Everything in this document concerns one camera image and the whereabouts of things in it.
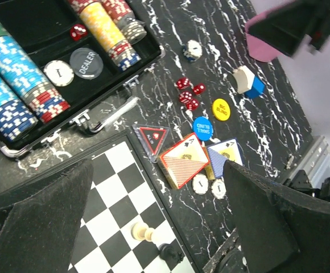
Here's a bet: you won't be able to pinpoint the aluminium rail frame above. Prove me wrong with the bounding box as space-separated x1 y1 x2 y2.
277 135 330 188

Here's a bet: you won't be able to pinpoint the black chess piece right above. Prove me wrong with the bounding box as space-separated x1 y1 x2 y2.
159 243 184 263

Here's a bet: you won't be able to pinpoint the green blue chip column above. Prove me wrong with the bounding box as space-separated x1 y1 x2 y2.
0 22 70 123

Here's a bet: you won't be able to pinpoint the light blue chip column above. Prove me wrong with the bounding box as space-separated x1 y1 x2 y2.
0 77 38 142

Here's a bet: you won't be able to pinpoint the white and blue block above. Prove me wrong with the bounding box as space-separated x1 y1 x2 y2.
232 65 265 99

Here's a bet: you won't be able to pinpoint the white chess king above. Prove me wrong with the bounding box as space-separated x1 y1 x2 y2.
131 222 156 243

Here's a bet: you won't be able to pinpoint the yellow big blind button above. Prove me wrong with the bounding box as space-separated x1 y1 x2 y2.
212 98 230 121

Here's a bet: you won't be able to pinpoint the red playing card deck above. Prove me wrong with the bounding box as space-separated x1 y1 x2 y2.
158 133 209 189

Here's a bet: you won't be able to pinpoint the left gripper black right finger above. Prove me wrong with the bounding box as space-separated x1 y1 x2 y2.
223 161 330 272

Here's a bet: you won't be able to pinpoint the red die in case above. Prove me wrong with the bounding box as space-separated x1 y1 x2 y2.
70 24 88 41

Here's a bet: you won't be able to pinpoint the purple red chip column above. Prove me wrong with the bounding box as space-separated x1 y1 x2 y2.
101 0 147 44

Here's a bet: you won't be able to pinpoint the grey dealer button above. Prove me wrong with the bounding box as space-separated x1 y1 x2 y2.
69 48 104 80

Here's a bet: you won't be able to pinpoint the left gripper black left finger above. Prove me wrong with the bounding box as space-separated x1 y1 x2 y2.
0 159 93 272

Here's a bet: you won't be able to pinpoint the black poker set case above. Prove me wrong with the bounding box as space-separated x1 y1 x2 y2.
0 1 163 158

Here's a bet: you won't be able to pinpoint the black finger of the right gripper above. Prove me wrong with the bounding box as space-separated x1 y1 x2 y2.
248 5 319 56

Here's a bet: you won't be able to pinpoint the blue playing card deck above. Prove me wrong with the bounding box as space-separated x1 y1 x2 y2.
205 138 243 180

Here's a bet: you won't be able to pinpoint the white single chip in case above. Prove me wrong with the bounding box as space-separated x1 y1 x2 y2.
43 60 75 87

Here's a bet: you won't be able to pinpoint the grey white chip stack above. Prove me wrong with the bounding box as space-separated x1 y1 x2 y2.
182 40 203 61

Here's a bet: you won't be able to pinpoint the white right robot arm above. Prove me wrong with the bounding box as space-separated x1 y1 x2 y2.
245 1 330 201

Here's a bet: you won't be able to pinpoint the white loose poker chip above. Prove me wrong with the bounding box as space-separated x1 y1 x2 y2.
211 179 226 200
192 173 209 195

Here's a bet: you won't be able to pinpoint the blue small blind button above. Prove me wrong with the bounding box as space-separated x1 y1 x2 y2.
192 117 213 141

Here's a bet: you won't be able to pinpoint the black white chess board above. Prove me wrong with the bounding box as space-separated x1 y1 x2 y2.
65 131 203 273

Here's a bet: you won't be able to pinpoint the red yellow chip column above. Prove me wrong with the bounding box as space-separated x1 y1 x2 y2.
68 0 142 72

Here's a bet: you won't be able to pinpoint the pink metronome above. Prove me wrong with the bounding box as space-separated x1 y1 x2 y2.
245 7 282 63

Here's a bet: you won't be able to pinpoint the triangular all-in marker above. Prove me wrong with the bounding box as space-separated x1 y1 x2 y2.
132 124 170 163

